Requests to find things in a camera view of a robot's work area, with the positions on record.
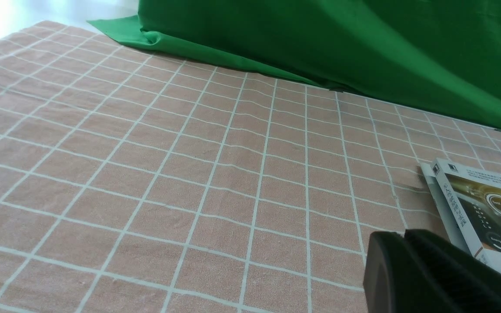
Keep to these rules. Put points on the pink checkered tablecloth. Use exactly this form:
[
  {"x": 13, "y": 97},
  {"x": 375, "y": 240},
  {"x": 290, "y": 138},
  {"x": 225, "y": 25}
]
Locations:
[{"x": 139, "y": 183}]

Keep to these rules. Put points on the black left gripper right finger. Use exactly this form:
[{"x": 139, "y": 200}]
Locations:
[{"x": 471, "y": 285}]

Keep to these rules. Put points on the lower white book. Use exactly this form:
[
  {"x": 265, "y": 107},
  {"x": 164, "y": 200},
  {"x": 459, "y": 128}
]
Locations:
[{"x": 450, "y": 225}]

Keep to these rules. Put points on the green backdrop cloth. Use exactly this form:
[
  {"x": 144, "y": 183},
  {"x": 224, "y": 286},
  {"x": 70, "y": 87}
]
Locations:
[{"x": 442, "y": 56}]

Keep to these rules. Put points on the top book with photo cover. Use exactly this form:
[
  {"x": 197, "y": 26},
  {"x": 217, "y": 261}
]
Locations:
[{"x": 474, "y": 197}]

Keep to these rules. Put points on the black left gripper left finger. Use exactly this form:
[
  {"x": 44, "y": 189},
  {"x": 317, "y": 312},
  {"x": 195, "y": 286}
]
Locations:
[{"x": 395, "y": 279}]

